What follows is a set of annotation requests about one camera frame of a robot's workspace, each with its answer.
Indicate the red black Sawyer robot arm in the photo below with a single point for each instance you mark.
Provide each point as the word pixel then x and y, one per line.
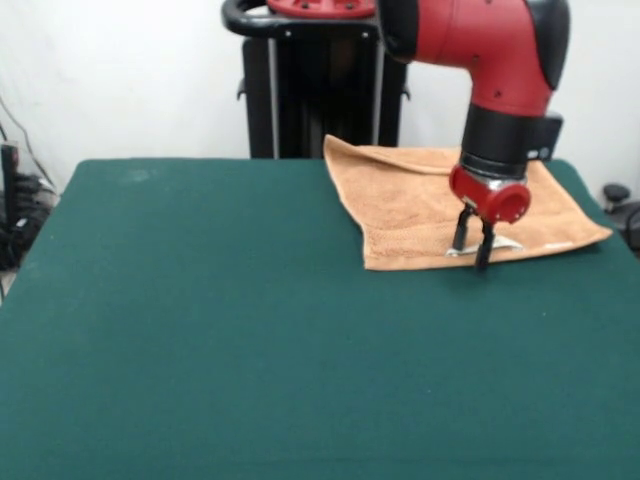
pixel 490 50

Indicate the red robot base plate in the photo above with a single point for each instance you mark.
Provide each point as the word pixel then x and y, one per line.
pixel 320 6

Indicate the tan terry towel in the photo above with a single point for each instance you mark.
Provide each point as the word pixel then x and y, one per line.
pixel 400 210

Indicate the dark green table cloth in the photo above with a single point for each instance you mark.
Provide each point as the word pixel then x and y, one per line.
pixel 150 350

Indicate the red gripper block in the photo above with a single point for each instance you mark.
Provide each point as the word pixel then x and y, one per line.
pixel 480 197

